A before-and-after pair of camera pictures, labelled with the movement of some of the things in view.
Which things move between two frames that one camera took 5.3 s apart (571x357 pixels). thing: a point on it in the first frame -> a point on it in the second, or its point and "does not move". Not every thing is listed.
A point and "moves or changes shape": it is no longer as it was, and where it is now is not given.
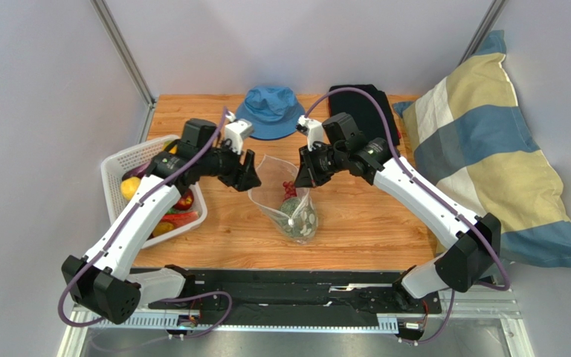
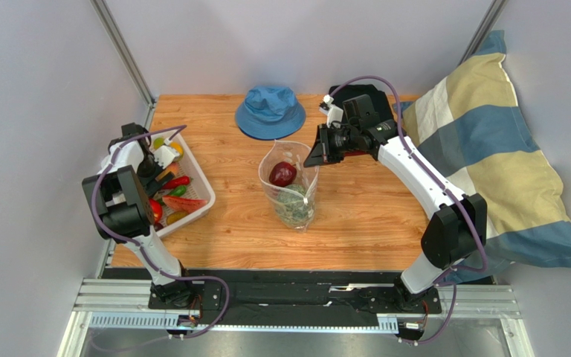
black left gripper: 240,177 -> 150,184
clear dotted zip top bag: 291,211 moves or changes shape
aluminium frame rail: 121,46 does not move
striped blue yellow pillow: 469,132 does not move
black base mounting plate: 242,292 does not move
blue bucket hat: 273,111 does not move
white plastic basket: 200,207 -> 189,165
